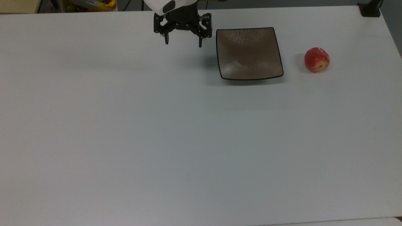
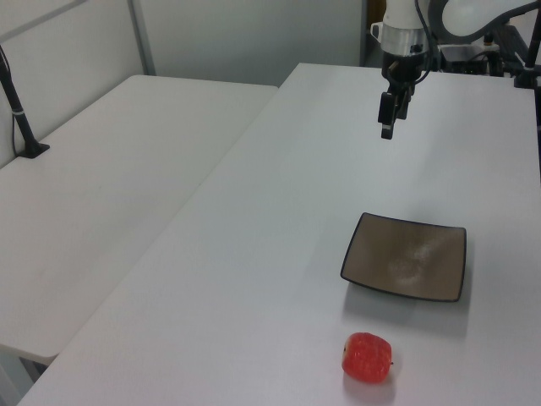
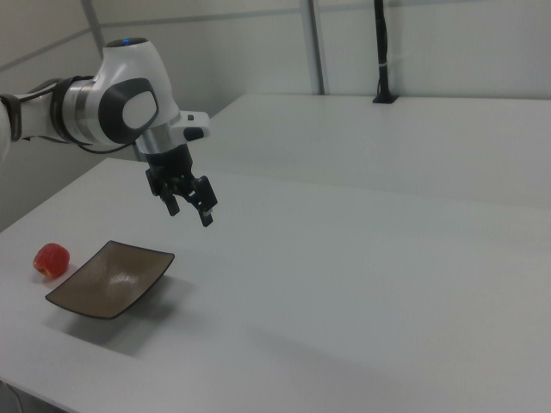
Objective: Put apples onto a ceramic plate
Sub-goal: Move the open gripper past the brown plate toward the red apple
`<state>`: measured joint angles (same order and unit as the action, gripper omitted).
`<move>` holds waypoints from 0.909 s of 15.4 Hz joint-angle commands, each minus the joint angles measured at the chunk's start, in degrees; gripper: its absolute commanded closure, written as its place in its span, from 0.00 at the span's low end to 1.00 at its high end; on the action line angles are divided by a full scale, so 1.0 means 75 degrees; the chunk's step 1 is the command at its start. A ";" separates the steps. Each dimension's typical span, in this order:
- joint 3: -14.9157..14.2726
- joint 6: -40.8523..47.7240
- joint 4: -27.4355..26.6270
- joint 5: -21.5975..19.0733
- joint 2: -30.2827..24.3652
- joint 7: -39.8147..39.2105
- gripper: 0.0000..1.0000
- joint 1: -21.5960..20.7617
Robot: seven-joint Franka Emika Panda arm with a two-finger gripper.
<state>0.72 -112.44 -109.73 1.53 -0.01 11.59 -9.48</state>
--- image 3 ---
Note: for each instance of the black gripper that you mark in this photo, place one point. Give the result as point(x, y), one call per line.
point(170, 165)

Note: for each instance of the brown square ceramic plate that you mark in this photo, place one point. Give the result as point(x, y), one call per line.
point(112, 281)

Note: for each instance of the black camera stand pole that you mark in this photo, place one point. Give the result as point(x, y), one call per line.
point(382, 51)

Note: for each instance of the grey metal wall post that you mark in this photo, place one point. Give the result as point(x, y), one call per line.
point(316, 46)
point(95, 26)

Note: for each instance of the red apple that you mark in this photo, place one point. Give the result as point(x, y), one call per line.
point(51, 260)

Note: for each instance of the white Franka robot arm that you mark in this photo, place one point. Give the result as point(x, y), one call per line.
point(129, 107)

